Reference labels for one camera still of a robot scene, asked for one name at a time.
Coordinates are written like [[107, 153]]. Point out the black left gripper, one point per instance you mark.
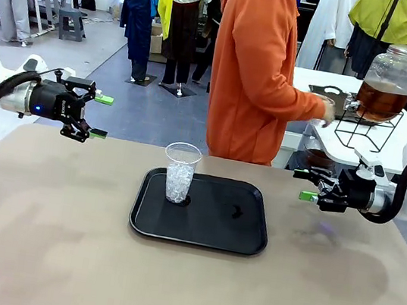
[[48, 100]]

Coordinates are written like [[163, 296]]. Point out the mannequin in dark clothes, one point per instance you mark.
[[212, 19]]

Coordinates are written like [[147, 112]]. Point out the dark mannequin base plate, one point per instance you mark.
[[182, 91], [141, 80]]

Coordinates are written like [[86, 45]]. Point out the dark round bin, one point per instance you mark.
[[317, 158]]

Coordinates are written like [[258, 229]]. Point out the person's right forearm orange sleeve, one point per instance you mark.
[[306, 106]]

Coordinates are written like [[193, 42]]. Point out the glass tea dispenser jar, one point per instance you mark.
[[384, 99]]

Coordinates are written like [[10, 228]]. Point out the mannequin in yellow-green jacket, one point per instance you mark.
[[392, 16]]

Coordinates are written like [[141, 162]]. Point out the small cardboard box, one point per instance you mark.
[[156, 43]]

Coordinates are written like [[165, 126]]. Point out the mannequin with yellow scarf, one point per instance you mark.
[[181, 30]]

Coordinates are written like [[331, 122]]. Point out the grey plastic stool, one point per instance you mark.
[[72, 16]]

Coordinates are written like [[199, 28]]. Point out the clear plastic drink cup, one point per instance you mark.
[[326, 99]]

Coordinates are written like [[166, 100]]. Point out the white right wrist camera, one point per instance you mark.
[[367, 161]]

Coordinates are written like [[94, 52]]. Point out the black handbag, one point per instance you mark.
[[89, 1]]

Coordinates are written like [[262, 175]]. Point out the person in orange hoodie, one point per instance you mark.
[[250, 71]]

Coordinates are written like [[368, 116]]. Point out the black plastic serving tray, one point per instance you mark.
[[214, 231]]

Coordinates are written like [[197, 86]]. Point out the white hanging garment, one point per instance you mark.
[[321, 32]]

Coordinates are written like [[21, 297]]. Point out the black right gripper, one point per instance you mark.
[[358, 193]]

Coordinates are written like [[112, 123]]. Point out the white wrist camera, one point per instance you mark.
[[68, 72], [367, 161]]

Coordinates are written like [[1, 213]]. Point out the clear cup with ice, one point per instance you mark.
[[179, 179]]

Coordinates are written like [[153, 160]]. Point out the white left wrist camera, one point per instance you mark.
[[68, 72]]

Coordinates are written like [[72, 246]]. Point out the mannequin in blue clothes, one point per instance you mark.
[[138, 24]]

